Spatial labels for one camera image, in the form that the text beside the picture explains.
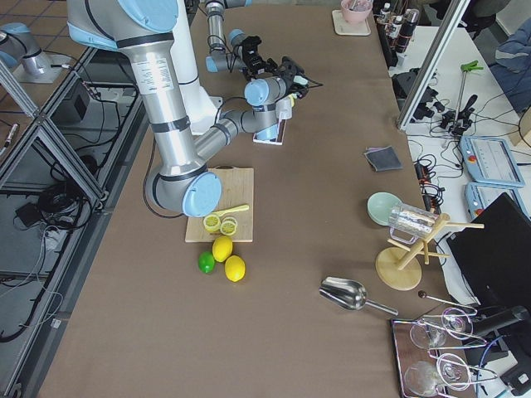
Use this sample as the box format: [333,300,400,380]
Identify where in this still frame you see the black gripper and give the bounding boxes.
[280,57,309,98]
[242,36,278,79]

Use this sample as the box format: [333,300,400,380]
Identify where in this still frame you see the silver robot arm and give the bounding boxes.
[67,1,309,217]
[205,0,278,81]

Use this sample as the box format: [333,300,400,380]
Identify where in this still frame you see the white cup on rack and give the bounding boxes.
[275,95,295,120]

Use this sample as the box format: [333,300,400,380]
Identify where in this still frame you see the white plastic tray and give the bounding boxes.
[332,10,371,36]

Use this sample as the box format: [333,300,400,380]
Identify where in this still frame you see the pink bowl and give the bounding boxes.
[340,0,373,24]

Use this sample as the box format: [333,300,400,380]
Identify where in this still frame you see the grey folded cloth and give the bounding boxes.
[363,146,403,172]

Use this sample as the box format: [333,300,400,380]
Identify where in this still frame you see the wooden cutting board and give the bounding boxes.
[184,167,255,244]

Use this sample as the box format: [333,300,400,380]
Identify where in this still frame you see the green bowl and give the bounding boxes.
[367,192,402,226]

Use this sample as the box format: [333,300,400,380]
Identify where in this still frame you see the yellow plastic knife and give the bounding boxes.
[212,204,250,217]

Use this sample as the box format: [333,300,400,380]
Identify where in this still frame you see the lemon slice right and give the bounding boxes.
[219,216,238,236]

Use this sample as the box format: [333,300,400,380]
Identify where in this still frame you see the lemon slice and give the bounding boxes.
[219,216,238,236]
[202,214,221,233]

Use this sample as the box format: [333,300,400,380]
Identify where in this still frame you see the lemon slice left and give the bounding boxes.
[202,214,221,233]

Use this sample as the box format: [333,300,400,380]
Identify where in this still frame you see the yellow lemon upper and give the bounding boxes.
[212,235,233,263]

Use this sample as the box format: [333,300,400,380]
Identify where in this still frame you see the yellow lemon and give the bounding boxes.
[212,235,233,263]
[225,255,246,282]

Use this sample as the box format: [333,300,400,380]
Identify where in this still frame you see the clear glass mug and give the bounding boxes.
[388,202,438,244]

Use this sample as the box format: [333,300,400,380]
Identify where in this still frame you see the yellow lemon lower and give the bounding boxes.
[225,255,246,282]

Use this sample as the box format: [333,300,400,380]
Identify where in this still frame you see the green lime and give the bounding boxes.
[197,251,216,274]

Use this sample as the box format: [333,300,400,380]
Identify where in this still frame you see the teach pendant upper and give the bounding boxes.
[460,136,525,187]

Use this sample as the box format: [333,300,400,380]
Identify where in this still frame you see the teach pendant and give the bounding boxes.
[465,182,528,220]
[460,136,525,187]

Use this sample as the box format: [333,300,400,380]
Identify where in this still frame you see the wooden mug tree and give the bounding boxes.
[375,213,485,291]

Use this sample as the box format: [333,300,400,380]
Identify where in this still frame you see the teach pendant lower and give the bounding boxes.
[465,182,528,220]

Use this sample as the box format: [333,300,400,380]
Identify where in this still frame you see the metal scoop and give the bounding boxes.
[319,276,398,316]

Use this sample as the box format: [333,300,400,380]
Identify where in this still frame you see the brown tipped stirring stick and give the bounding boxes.
[417,290,476,312]

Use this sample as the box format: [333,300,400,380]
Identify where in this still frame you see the black monitor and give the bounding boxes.
[446,193,530,308]

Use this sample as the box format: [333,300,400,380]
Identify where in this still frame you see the wine glass upper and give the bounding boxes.
[409,308,473,350]

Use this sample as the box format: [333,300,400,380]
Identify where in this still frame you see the wine glass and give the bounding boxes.
[409,308,473,350]
[403,353,471,397]

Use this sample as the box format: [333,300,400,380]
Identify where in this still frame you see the black glass rack tray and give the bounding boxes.
[391,319,487,397]

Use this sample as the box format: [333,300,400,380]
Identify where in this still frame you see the wine glass lower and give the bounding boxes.
[403,353,471,397]

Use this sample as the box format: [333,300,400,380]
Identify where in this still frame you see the white wire cup rack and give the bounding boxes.
[253,95,295,145]

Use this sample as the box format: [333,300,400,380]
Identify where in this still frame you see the aluminium frame post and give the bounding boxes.
[397,0,470,132]

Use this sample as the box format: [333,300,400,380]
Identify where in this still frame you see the green handled grabber tool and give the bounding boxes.
[454,60,485,125]

